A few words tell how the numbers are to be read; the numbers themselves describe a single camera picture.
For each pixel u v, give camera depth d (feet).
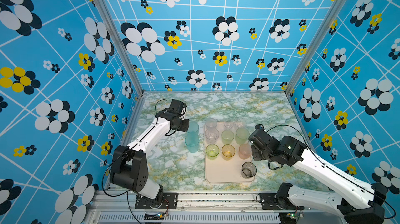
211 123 3.23
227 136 3.00
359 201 1.26
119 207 2.43
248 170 2.70
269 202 2.38
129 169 1.40
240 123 3.31
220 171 2.72
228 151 2.90
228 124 3.24
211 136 3.08
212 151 2.92
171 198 2.46
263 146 1.76
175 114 2.21
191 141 2.99
